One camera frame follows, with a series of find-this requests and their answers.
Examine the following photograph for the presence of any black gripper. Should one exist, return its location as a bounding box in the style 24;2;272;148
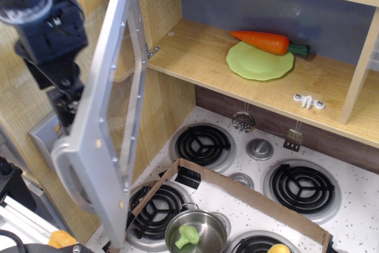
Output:
15;44;83;127

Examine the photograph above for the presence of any grey toy microwave door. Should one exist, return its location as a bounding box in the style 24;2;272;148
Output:
51;0;149;248

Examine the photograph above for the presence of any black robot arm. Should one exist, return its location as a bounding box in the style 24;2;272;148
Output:
1;0;88;127

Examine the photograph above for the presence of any brown cardboard barrier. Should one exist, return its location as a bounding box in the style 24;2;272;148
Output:
121;159;331;252

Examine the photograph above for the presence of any orange toy food piece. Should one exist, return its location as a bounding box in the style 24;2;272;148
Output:
47;230;78;249

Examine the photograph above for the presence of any black binder clip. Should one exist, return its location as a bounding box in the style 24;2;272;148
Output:
175;166;201;190

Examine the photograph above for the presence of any back left stove burner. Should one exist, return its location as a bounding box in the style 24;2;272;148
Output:
168;123;236;173

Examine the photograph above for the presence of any stove burner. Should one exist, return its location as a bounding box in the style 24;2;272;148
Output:
225;230;300;253
262;159;342;225
127;181;192;252
168;123;236;173

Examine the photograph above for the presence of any front left stove burner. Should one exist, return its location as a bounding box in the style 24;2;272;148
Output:
127;181;192;252

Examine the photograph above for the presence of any green toy broccoli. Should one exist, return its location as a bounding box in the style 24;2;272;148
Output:
175;225;200;249

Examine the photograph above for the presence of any hanging toy skimmer spoon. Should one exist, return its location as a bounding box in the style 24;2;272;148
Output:
232;103;256;133

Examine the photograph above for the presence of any green toy plate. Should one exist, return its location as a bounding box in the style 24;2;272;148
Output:
226;42;295;81

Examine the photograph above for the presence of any small round stove knob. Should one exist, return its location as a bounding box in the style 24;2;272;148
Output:
229;172;255;190

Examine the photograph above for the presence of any stainless steel pot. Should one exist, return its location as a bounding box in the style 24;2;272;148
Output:
165;203;231;253

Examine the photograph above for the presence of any grey stove knob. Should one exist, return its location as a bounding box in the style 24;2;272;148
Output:
246;139;274;161

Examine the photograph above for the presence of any orange toy carrot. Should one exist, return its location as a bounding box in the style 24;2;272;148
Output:
230;31;310;58

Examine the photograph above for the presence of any hanging toy spatula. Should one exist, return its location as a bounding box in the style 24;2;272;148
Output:
283;121;304;152

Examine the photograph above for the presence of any front right stove burner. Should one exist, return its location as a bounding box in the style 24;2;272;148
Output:
225;230;300;253

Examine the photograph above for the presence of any white door latch clip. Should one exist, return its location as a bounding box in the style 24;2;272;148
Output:
293;94;326;110

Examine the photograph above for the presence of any yellow toy fruit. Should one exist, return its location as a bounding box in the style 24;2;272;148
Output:
267;244;291;253

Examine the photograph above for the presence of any back right stove burner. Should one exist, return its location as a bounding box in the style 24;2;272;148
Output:
262;159;342;225

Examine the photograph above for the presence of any grey wall phone holder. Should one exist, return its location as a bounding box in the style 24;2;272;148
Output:
28;111;69;171

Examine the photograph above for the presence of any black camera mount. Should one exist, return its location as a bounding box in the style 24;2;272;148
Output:
1;157;37;212

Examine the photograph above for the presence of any black braided cable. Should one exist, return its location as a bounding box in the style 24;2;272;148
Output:
0;229;26;253

